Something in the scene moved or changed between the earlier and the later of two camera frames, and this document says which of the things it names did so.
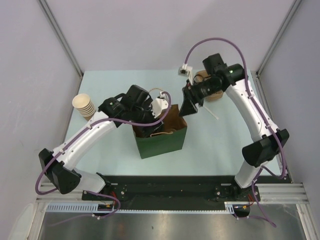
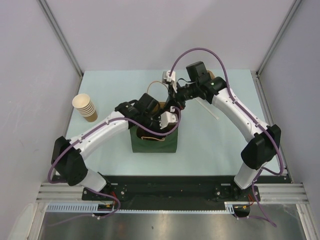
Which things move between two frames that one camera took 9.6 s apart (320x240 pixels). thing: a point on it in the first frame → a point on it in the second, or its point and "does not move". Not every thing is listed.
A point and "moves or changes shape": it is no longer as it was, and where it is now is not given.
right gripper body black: x=198 y=91 → x=183 y=94
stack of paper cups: x=84 y=105 does not move
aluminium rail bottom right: x=284 y=193 does not move
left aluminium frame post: x=60 y=35 does not move
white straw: x=212 y=114 does not move
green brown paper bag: x=159 y=143 moves or changes shape
